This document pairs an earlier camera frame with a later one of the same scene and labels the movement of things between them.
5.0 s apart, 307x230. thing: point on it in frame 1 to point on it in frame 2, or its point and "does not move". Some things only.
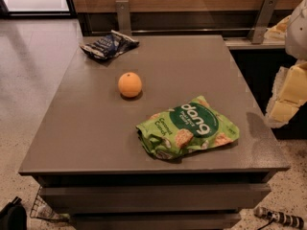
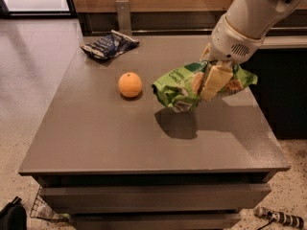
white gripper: [297, 33] to [230, 45]
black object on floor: [13, 217] does not move
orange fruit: [129, 84] does not move
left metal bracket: [124, 19] does not move
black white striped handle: [279, 217] does not move
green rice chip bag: [187, 127] to [182, 88]
